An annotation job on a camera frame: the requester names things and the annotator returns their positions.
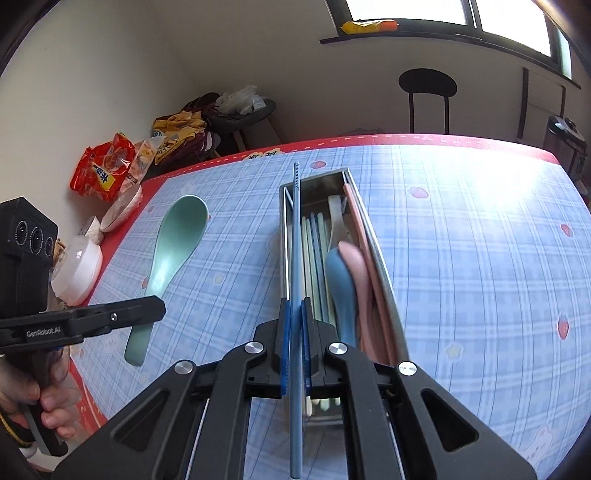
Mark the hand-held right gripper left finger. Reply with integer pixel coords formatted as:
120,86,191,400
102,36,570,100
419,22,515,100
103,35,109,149
53,298,293,480

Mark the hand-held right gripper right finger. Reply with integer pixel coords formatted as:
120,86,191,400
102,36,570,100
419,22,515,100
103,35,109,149
300,298,539,480

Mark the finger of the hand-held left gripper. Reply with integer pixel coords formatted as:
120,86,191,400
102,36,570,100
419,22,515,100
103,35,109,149
62,296,167,344

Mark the blue spoon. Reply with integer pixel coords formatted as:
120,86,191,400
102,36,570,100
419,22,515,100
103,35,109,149
324,247,359,350

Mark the pale green chopstick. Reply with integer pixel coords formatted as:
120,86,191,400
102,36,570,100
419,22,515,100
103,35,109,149
307,215,331,412

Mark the pink spoon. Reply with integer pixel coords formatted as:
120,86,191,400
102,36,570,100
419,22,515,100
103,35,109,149
338,242,386,365

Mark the blue chopstick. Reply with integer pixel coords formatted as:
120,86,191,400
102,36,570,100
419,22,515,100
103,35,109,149
311,211,331,325
288,161,306,480

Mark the metal utensil tray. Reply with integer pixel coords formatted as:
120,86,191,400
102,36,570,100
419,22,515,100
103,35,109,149
278,168,411,422

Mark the green spoon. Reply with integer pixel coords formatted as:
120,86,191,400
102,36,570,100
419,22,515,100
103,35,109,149
124,195,210,368

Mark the white spoon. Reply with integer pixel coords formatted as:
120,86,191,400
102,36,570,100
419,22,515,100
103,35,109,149
328,195,348,251

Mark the person's left hand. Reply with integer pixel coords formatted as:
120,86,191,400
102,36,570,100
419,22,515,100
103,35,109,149
0,357,83,444

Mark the white lidded pot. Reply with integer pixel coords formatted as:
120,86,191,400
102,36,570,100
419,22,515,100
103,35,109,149
51,235,103,306

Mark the patterned ceramic bowl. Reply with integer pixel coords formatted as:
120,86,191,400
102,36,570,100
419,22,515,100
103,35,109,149
100,184,143,233

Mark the red snack bag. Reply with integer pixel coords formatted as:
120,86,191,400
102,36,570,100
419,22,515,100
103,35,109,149
70,134,137,202

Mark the yellow snack bag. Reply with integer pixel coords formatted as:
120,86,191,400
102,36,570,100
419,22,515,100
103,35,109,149
129,137,163,182

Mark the blue plaid table mat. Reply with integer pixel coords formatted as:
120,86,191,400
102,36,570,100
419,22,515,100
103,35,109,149
69,144,591,480

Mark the dark round stool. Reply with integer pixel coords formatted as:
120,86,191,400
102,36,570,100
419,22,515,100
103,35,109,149
208,99,278,149

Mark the white plastic bag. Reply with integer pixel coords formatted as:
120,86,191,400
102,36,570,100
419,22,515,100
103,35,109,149
216,85,260,116

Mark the black round stool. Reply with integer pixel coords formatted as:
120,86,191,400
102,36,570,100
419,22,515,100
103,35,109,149
398,68,458,135

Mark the yellow orange packet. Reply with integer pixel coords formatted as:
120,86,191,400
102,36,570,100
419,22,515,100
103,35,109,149
341,20,398,36

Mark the black folding rack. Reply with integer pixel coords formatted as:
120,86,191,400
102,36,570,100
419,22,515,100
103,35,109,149
517,68,567,140

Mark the pressure cooker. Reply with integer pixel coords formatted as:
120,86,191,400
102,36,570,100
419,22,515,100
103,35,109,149
547,115,590,182

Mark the dark framed window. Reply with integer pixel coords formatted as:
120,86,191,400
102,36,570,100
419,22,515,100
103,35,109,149
321,0,581,88

